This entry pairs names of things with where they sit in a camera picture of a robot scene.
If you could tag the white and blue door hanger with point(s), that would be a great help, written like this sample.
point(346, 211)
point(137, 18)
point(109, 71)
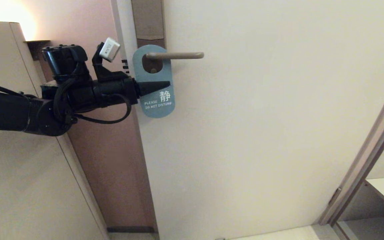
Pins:
point(155, 108)

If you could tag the black left camera bracket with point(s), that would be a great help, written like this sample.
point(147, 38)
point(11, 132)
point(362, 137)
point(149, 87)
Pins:
point(103, 73)

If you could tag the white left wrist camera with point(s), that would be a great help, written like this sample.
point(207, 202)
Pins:
point(109, 50)

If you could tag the brown door lock plate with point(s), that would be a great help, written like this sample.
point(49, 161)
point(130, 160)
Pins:
point(147, 20)

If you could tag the white room door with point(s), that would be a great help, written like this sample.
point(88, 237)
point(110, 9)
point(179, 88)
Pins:
point(245, 150)

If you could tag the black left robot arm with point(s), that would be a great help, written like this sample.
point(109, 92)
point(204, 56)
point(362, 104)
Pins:
point(2, 111)

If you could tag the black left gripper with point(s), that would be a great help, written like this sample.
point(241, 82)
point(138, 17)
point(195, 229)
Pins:
point(115, 91)

